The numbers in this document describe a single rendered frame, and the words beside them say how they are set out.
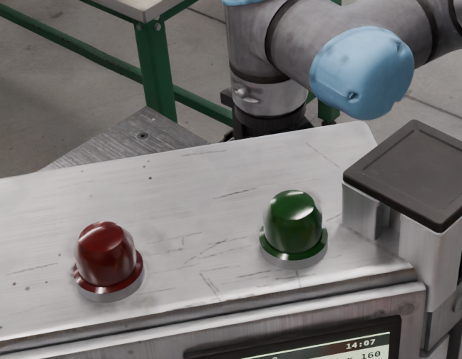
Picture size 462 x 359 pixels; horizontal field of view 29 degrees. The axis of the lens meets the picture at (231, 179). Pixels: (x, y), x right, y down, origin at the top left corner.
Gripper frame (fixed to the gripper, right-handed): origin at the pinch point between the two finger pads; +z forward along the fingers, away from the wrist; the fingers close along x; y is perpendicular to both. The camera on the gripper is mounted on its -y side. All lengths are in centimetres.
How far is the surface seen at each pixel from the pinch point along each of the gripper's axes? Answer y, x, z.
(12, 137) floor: 164, -61, 100
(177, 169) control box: -23, 35, -48
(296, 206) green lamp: -30, 36, -50
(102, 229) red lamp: -25, 41, -50
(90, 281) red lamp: -26, 42, -49
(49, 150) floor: 149, -64, 100
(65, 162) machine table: 51, -6, 17
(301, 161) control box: -27, 32, -48
